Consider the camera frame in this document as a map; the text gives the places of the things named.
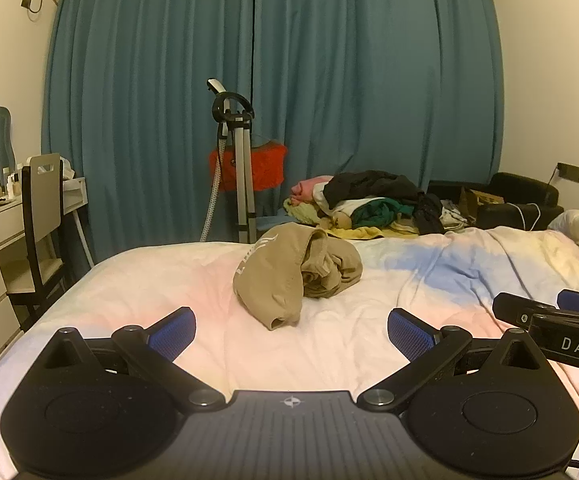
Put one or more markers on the green garment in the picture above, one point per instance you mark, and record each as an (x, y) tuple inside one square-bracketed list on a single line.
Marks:
[(379, 212)]

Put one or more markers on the beige chair with black frame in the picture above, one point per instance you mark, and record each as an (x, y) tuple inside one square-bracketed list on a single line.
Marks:
[(44, 195)]

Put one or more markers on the pink garment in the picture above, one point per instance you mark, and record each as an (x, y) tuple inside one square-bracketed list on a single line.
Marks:
[(309, 187)]

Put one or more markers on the white cloth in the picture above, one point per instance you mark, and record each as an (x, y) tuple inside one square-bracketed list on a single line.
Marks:
[(67, 167)]

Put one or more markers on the pastel tie-dye duvet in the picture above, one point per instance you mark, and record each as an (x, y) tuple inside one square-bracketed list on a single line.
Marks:
[(369, 280)]

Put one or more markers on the black garment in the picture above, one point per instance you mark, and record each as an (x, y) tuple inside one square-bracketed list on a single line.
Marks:
[(369, 185)]

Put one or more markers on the yellow towel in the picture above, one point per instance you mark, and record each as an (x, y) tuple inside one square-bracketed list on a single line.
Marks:
[(357, 232)]

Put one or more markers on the dark wall socket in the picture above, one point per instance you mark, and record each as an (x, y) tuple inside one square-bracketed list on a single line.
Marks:
[(569, 172)]

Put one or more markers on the tan t-shirt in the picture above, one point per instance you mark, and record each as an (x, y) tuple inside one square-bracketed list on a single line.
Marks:
[(269, 275)]

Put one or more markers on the garment steamer stand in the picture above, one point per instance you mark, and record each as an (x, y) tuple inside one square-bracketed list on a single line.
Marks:
[(243, 170)]

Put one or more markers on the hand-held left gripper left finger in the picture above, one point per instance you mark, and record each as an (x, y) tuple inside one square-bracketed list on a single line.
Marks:
[(174, 332)]

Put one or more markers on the black armchair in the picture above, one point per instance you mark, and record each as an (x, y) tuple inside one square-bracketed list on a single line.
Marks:
[(514, 185)]

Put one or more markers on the blue curtain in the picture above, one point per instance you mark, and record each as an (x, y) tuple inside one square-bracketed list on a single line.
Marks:
[(369, 85)]

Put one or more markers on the red fuzzy cloth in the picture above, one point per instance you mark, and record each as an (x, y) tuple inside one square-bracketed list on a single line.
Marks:
[(269, 165)]

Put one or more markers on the cardboard box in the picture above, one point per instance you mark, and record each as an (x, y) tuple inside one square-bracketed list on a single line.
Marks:
[(479, 202)]

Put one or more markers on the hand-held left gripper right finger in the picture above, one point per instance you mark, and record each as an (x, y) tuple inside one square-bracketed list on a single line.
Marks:
[(409, 332)]

